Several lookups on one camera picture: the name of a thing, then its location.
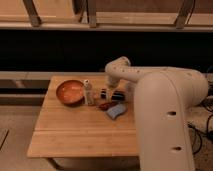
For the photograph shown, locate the clear plastic bottle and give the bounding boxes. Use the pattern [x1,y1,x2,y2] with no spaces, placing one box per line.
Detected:
[83,79,94,106]

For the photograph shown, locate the dark red chili pepper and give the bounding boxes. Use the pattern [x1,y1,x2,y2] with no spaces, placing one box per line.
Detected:
[98,101,118,111]

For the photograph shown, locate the blue sponge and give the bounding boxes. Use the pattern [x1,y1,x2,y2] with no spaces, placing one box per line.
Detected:
[106,103,127,120]

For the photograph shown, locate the black floor cables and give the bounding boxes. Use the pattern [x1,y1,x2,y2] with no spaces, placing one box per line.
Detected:
[186,66,213,158]

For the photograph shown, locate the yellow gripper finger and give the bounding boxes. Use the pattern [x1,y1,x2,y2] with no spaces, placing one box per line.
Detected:
[101,89,107,99]

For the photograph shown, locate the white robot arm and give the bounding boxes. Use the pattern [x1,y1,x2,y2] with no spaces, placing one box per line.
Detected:
[105,56,209,171]

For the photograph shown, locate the wooden folding table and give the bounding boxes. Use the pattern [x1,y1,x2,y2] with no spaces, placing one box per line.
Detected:
[27,76,138,158]

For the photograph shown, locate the white ceramic cup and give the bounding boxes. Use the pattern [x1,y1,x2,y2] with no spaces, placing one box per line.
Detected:
[125,82,135,102]

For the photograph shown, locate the orange wooden bowl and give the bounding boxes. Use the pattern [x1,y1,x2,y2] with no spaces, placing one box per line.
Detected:
[56,80,84,105]

